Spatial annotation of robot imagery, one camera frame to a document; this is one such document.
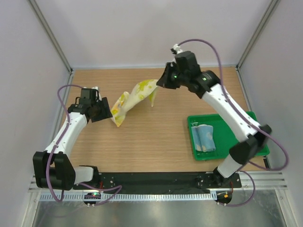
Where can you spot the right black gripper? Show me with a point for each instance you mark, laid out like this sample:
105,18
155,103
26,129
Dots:
164,82

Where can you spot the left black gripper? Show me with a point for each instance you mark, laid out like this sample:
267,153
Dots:
105,113

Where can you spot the yellow green printed towel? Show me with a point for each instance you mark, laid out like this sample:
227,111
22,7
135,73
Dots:
146,89

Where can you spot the blue polka dot towel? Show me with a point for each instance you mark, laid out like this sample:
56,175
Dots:
203,138

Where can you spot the green plastic tray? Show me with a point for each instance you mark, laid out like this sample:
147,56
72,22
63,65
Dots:
223,136

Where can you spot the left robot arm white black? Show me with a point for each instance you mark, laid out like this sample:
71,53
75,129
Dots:
52,166

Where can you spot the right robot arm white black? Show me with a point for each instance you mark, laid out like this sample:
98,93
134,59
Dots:
245,129

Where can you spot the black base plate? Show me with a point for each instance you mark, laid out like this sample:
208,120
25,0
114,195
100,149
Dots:
163,183

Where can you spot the perforated metal cable rail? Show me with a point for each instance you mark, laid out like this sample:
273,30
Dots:
145,197

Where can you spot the right aluminium frame post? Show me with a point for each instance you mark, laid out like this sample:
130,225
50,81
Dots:
258,31

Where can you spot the aluminium frame post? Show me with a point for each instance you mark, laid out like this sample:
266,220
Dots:
258,31
42,20

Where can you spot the left aluminium frame post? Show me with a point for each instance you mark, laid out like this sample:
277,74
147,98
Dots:
42,20

